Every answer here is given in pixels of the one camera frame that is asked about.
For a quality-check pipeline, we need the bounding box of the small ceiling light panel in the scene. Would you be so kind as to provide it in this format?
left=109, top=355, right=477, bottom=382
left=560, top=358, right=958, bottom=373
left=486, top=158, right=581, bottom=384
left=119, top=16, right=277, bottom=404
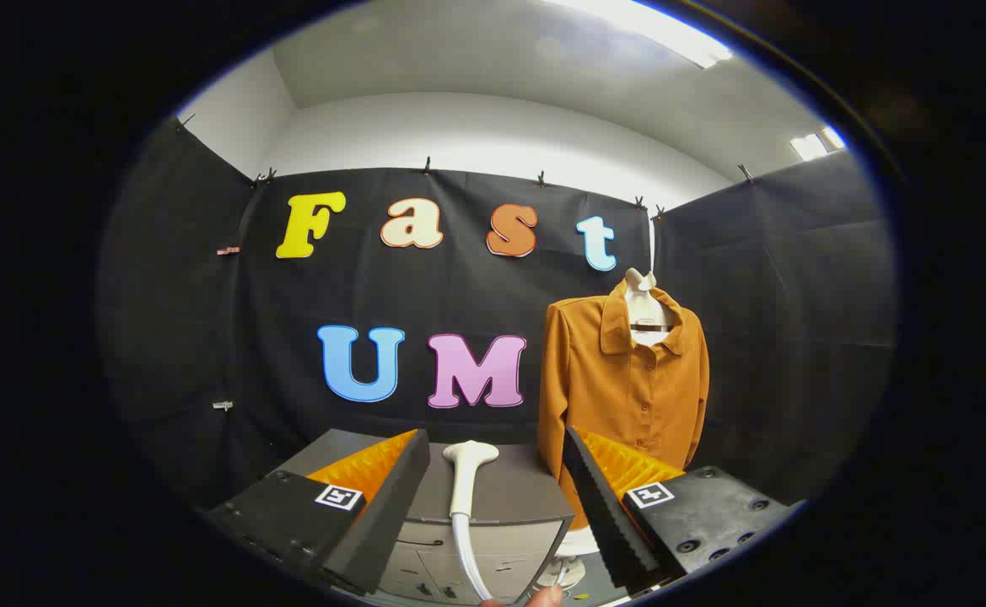
left=790, top=126, right=846, bottom=161

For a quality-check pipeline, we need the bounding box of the long ceiling light panel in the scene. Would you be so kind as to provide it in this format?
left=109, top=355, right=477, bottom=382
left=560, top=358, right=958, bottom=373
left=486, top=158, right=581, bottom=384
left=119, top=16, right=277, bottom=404
left=543, top=0, right=734, bottom=68

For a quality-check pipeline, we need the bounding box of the white clothes hanger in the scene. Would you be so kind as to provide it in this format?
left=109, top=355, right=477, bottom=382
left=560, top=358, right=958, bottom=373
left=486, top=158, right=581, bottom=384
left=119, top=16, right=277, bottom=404
left=623, top=268, right=679, bottom=346

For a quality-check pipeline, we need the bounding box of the grey cabinet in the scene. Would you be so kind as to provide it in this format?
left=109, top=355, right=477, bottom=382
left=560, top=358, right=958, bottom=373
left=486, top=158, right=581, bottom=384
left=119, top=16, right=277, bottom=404
left=272, top=428, right=576, bottom=606

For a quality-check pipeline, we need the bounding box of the row of black cloth clips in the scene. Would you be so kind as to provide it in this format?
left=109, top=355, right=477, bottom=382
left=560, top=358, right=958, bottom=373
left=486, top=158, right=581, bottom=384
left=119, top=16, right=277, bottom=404
left=176, top=114, right=755, bottom=220

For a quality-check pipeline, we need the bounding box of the orange button shirt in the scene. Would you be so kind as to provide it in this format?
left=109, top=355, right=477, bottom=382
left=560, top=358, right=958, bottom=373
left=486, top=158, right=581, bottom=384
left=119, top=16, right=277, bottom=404
left=537, top=278, right=710, bottom=532

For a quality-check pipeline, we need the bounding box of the white steamer hose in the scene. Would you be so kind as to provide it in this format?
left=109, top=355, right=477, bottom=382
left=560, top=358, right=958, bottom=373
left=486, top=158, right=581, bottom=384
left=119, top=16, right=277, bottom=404
left=450, top=513, right=493, bottom=601

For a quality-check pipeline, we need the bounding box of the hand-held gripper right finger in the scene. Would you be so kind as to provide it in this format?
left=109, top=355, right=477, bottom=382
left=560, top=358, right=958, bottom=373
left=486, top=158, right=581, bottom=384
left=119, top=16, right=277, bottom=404
left=562, top=426, right=806, bottom=594

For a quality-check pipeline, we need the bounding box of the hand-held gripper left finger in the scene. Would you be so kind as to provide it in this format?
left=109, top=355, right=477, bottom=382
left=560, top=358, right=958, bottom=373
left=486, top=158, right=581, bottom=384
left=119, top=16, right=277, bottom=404
left=204, top=428, right=432, bottom=596

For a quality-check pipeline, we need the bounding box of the white steamer base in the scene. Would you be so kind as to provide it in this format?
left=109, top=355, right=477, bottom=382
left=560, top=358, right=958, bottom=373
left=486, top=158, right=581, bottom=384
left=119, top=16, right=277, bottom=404
left=553, top=529, right=588, bottom=591

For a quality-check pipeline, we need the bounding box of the white garment steamer head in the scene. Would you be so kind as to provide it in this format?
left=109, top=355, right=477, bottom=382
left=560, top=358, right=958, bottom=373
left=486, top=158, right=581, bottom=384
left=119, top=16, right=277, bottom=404
left=444, top=440, right=500, bottom=517

